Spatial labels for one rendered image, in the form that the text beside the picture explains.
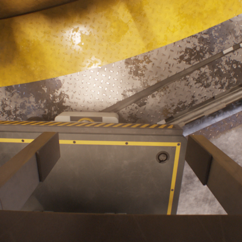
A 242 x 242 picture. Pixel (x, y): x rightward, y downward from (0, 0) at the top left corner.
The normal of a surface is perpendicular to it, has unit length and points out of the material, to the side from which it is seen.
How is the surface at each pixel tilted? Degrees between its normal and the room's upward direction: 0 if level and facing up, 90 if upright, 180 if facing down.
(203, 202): 0
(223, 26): 0
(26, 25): 0
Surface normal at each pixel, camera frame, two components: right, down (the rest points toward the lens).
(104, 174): 0.00, 0.29
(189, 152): -1.00, -0.02
